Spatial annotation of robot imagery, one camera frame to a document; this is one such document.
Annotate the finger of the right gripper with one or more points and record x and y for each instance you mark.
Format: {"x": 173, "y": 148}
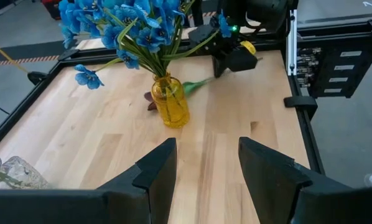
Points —
{"x": 243, "y": 62}
{"x": 219, "y": 65}

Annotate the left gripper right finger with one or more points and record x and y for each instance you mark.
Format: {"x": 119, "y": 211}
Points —
{"x": 267, "y": 183}

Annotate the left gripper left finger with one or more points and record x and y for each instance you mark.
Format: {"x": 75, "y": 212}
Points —
{"x": 155, "y": 186}

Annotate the dark red artificial tulip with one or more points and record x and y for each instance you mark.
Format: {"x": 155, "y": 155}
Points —
{"x": 193, "y": 86}

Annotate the blue artificial flower bunch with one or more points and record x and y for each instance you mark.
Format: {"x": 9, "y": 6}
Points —
{"x": 80, "y": 15}
{"x": 148, "y": 39}
{"x": 88, "y": 77}

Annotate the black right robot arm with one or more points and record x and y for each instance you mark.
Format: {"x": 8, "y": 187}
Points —
{"x": 267, "y": 12}

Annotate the amber glass vase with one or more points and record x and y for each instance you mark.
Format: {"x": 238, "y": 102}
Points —
{"x": 170, "y": 105}

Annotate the clear glass vase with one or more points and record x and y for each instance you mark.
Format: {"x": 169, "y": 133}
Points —
{"x": 24, "y": 174}

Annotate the silver aluminium bracket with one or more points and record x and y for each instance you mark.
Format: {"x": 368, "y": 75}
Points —
{"x": 293, "y": 43}

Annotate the black aluminium table frame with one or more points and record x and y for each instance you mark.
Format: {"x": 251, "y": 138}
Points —
{"x": 308, "y": 140}

